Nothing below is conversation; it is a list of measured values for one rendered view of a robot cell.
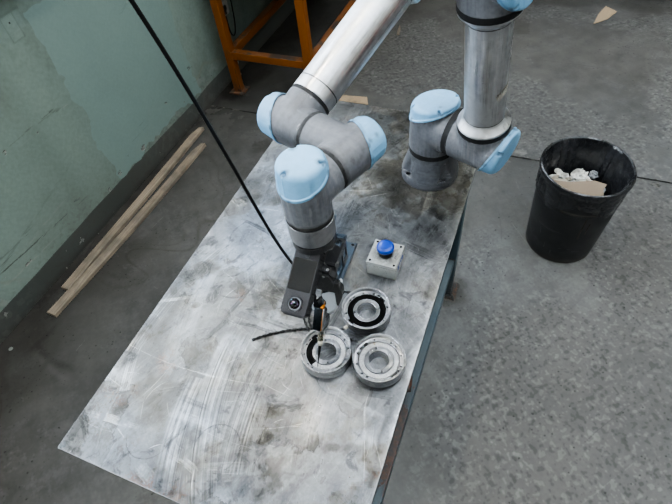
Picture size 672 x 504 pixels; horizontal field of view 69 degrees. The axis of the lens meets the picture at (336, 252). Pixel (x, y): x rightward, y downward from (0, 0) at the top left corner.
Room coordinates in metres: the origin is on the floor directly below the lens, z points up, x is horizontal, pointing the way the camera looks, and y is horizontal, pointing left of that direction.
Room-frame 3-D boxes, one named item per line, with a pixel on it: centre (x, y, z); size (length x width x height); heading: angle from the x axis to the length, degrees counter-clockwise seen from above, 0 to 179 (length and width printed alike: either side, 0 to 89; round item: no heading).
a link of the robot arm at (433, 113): (0.98, -0.29, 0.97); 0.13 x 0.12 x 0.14; 42
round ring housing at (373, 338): (0.44, -0.05, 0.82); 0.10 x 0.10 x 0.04
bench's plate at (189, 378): (0.76, 0.04, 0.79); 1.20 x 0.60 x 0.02; 152
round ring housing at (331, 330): (0.48, 0.05, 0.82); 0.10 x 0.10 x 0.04
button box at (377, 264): (0.70, -0.11, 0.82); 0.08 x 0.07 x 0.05; 152
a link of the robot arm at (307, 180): (0.53, 0.03, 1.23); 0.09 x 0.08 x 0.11; 132
